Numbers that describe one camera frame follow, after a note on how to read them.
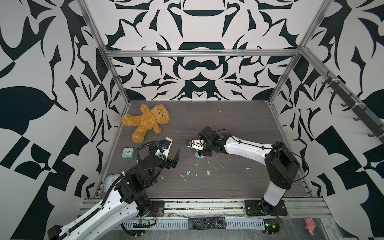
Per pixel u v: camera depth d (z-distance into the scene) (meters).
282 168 0.47
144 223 0.72
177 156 0.64
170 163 0.62
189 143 0.76
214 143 0.67
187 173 0.85
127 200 0.49
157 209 0.73
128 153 0.91
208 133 0.69
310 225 0.68
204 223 0.70
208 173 0.85
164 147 0.58
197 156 0.90
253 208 0.74
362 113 0.54
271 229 0.71
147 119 0.99
